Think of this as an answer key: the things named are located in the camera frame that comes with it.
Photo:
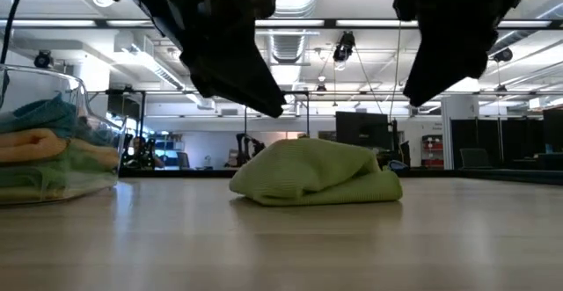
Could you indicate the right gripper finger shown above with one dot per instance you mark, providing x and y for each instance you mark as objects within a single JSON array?
[
  {"x": 444, "y": 71},
  {"x": 418, "y": 60}
]

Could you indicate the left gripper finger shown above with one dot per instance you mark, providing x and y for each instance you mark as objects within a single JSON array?
[
  {"x": 233, "y": 89},
  {"x": 264, "y": 80}
]

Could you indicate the lime green microfiber towel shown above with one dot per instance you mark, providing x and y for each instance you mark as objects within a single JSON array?
[{"x": 316, "y": 172}]

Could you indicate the clear plastic bin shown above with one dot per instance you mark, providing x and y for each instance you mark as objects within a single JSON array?
[{"x": 94, "y": 119}]

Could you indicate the blue microfiber towel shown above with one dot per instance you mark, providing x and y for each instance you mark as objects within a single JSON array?
[{"x": 39, "y": 115}]

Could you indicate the black background robot arm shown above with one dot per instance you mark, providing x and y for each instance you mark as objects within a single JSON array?
[{"x": 246, "y": 148}]

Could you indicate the black ceiling spotlight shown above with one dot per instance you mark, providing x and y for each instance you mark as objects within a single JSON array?
[{"x": 344, "y": 47}]

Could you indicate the red tool cabinet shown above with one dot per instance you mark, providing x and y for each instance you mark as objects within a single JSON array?
[{"x": 432, "y": 150}]

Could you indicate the black computer monitor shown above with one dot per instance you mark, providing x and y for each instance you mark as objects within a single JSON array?
[{"x": 360, "y": 130}]

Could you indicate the black partition panel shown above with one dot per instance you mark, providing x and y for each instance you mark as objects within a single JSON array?
[{"x": 514, "y": 141}]

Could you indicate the person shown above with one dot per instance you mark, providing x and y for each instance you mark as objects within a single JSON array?
[{"x": 141, "y": 150}]

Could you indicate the black background rig frame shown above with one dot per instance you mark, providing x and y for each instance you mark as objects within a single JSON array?
[{"x": 308, "y": 111}]

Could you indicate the black aluminium table frame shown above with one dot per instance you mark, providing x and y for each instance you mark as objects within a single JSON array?
[{"x": 176, "y": 173}]

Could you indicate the round black ceiling camera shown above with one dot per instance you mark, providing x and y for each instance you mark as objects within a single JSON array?
[{"x": 42, "y": 59}]

